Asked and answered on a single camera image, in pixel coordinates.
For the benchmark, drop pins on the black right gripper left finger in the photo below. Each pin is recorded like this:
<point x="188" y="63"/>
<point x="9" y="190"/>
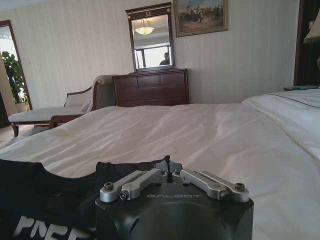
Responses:
<point x="140" y="182"/>

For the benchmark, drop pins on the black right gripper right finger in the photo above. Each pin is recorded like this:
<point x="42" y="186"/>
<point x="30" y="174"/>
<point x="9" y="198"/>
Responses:
<point x="212" y="183"/>

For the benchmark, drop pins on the white bed duvet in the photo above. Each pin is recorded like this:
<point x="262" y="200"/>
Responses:
<point x="180" y="140"/>

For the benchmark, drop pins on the black printed t-shirt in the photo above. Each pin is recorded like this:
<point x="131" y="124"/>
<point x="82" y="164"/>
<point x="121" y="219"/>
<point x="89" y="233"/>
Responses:
<point x="47" y="200"/>

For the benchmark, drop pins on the dark wooden dresser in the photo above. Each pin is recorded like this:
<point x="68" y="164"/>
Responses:
<point x="151" y="87"/>

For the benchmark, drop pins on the upholstered chaise longue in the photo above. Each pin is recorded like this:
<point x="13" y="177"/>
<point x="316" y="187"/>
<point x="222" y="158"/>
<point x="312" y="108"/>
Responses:
<point x="57" y="107"/>

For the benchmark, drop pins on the white pillow with dark piping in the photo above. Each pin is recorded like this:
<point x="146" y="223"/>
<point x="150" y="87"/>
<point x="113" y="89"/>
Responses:
<point x="297" y="96"/>

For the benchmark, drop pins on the person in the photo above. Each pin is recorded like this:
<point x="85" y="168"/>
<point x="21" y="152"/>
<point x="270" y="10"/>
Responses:
<point x="164" y="59"/>

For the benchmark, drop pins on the wood framed mirror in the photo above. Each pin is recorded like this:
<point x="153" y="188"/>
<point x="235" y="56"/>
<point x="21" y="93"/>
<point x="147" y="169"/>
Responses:
<point x="150" y="37"/>

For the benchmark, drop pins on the green potted plant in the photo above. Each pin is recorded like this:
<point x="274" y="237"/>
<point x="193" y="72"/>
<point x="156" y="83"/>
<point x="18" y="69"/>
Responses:
<point x="15" y="77"/>

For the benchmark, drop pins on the framed landscape painting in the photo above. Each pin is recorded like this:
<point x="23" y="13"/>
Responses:
<point x="201" y="17"/>

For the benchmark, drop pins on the dark wooden headboard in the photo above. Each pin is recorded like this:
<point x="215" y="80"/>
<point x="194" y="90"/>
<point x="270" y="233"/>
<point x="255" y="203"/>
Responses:
<point x="303" y="42"/>

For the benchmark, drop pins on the table lamp with shade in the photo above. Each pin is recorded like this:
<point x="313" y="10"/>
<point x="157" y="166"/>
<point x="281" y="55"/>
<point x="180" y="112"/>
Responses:
<point x="312" y="37"/>

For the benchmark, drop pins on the dark wooden door frame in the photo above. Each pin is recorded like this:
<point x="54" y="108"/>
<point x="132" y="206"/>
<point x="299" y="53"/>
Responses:
<point x="18" y="65"/>

